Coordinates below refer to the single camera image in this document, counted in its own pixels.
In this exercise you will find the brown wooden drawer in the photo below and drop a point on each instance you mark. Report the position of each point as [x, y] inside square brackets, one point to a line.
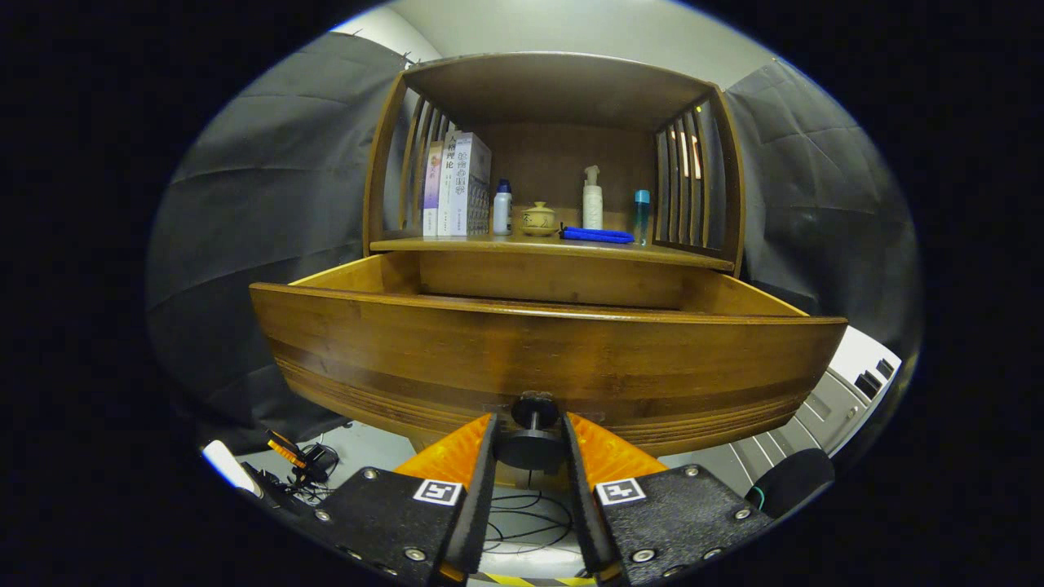
[530, 359]

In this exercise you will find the teal slim bottle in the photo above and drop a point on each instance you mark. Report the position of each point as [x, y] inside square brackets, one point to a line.
[642, 216]

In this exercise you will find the white patterned cover book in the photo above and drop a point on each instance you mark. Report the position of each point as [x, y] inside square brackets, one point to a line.
[473, 183]

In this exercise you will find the yellow lidded teacup with saucer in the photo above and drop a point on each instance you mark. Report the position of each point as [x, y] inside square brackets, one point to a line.
[539, 218]

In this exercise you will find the pink purple book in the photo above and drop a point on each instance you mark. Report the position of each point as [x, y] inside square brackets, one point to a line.
[432, 191]

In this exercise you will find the white cylindrical object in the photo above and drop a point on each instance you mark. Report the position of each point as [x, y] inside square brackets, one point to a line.
[231, 466]

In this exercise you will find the white pump bottle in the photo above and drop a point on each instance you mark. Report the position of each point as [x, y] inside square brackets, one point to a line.
[592, 208]

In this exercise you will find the brown wooden countertop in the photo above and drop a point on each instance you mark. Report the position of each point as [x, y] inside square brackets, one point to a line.
[571, 247]

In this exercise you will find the white grey appliance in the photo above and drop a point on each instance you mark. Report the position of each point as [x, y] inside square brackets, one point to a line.
[840, 391]

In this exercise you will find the black drawer knob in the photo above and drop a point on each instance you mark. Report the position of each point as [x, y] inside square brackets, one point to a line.
[532, 444]

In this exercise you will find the white bottle blue cap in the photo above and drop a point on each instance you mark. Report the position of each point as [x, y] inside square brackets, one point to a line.
[502, 210]

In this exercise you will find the blue folded cloth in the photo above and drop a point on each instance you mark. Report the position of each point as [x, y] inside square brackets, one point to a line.
[599, 235]

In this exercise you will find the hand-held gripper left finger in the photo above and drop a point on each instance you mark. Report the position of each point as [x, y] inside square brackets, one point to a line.
[481, 505]

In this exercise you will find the orange black tool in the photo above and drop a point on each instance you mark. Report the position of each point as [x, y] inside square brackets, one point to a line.
[287, 448]

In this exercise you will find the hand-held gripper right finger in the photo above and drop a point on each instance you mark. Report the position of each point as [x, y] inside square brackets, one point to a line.
[581, 505]

